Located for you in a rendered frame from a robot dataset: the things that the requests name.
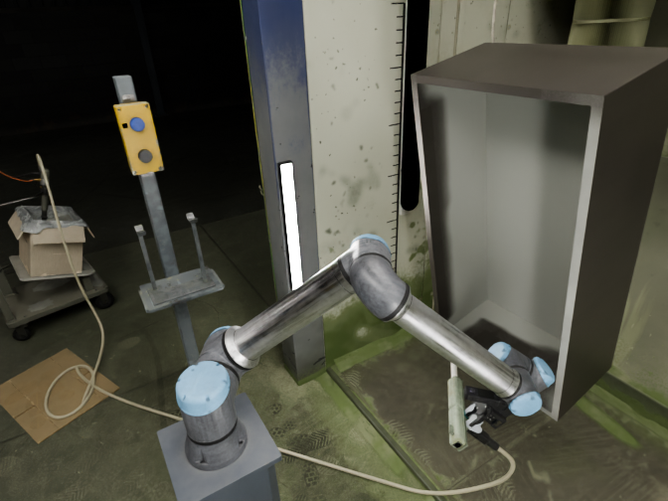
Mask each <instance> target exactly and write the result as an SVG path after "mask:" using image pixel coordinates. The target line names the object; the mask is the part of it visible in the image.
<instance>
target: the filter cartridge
mask: <svg viewBox="0 0 668 501"><path fill-rule="evenodd" d="M655 3H656V0H576V5H575V12H574V19H573V23H572V27H571V31H570V35H569V40H568V45H587V46H622V47H644V44H645V40H646V36H647V32H648V28H649V23H650V18H651V15H652V13H653V9H654V6H655Z"/></svg>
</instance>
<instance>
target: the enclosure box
mask: <svg viewBox="0 0 668 501"><path fill-rule="evenodd" d="M411 81H412V91H413V100H414V110H415V120H416V129H417V148H418V157H419V167H420V176H421V185H422V195H423V205H424V214H425V224H426V234H427V243H428V253H429V263H430V272H431V282H432V291H433V301H434V311H435V312H436V313H437V314H439V315H440V316H441V317H443V318H444V319H445V320H447V321H448V322H449V323H451V324H452V325H454V326H455V327H456V328H458V329H459V330H460V331H462V332H463V333H464V334H466V335H467V336H468V337H470V338H471V339H473V340H474V341H475V342H477V343H478V344H479V345H481V346H482V347H483V348H485V349H486V350H489V349H490V347H492V345H494V344H495V343H498V342H504V343H506V344H509V345H510V346H511V347H512V348H514V349H516V350H517V351H519V352H520V353H522V354H523V355H525V356H527V357H528V358H530V359H531V360H533V358H534V357H539V358H541V359H542V360H544V361H545V362H546V363H547V365H548V366H549V367H550V368H551V370H552V372H553V374H554V376H555V381H554V382H553V383H552V384H551V385H550V386H549V387H548V388H545V389H544V390H542V391H541V392H540V395H541V399H542V406H541V408H540V410H541V411H542V412H544V413H545V414H547V415H548V416H549V417H551V418H553V419H554V420H555V421H558V420H559V419H560V418H561V417H562V416H563V415H564V414H565V413H566V412H567V411H568V410H569V409H570V408H571V407H572V406H573V405H574V404H575V403H576V402H577V401H578V400H579V399H580V398H581V397H582V396H583V395H584V394H585V393H586V392H587V391H588V390H589V389H590V388H591V387H592V386H593V385H594V384H595V383H596V382H597V381H598V380H599V379H600V378H601V377H602V376H603V375H604V374H605V373H606V372H607V371H608V370H609V369H610V368H611V364H612V360H613V356H614V352H615V347H616V343H617V339H618V335H619V330H620V326H621V322H622V318H623V314H624V309H625V305H626V301H627V297H628V292H629V288H630V284H631V280H632V275H633V272H634V268H635V264H636V260H637V255H638V251H639V247H640V243H641V238H642V234H643V230H644V226H645V221H646V217H647V213H648V209H649V205H650V200H651V196H652V192H653V188H654V183H655V179H656V175H657V171H658V166H659V162H660V158H661V154H662V150H663V145H664V141H665V137H666V133H667V128H668V48H658V47H622V46H587V45H551V44H515V43H483V44H481V45H479V46H476V47H474V48H472V49H469V50H467V51H465V52H462V53H460V54H458V55H455V56H453V57H451V58H448V59H446V60H444V61H441V62H439V63H437V64H434V65H432V66H430V67H427V68H425V69H423V70H421V71H418V72H416V73H414V74H411Z"/></svg>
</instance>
